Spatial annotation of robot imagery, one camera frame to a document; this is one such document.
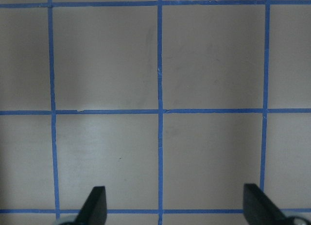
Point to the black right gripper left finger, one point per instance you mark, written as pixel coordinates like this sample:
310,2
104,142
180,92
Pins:
94,210

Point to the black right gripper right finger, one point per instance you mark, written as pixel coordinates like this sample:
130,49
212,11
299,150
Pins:
258,209

